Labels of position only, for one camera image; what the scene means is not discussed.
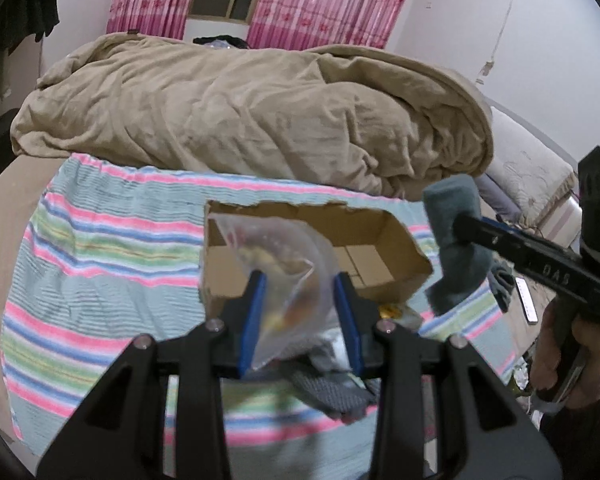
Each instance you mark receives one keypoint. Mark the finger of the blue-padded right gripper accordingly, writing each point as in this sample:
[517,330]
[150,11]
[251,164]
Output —
[545,262]

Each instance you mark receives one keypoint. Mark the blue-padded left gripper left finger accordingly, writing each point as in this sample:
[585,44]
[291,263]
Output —
[242,319]

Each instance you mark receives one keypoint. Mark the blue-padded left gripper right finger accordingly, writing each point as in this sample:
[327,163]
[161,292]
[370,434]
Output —
[357,317]

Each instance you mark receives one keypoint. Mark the grey dotted anti-slip sock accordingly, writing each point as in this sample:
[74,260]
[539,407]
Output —
[323,379]

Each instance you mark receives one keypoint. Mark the clear plastic snack bag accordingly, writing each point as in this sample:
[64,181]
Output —
[299,265]

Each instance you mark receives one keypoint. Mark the right hand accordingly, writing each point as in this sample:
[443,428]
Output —
[565,370]

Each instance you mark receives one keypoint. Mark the white smartphone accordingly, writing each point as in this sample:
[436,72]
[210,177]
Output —
[526,300]

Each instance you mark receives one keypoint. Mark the open cardboard box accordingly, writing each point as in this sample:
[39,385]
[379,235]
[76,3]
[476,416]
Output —
[383,259]

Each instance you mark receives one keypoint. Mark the grey sock pair on bed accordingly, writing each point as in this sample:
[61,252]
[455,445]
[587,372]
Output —
[501,279]

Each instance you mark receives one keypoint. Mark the white embroidered pillow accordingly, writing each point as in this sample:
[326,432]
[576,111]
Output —
[533,176]

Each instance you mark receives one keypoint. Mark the striped pastel towel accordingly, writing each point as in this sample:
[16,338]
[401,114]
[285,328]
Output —
[111,252]

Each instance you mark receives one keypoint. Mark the tan fleece blanket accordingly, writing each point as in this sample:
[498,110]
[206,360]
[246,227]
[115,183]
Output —
[345,116]

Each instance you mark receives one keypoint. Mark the tan bed sheet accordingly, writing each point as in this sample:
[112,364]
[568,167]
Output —
[21,186]

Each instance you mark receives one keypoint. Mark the right pink curtain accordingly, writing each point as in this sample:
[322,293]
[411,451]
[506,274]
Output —
[306,24]

